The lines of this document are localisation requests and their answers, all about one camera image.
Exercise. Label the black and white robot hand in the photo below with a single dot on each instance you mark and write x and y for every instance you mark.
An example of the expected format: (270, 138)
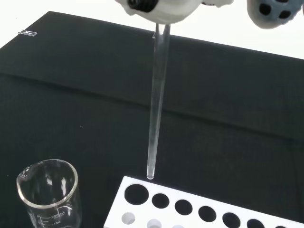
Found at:
(166, 12)

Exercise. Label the white test tube rack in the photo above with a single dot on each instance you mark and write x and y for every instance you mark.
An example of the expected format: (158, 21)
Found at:
(142, 209)

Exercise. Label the clear glass graduated beaker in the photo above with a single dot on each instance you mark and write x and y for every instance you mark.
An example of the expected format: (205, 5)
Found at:
(48, 217)

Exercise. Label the black bench cloth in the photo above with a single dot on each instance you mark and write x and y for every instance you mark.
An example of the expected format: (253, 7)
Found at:
(71, 95)

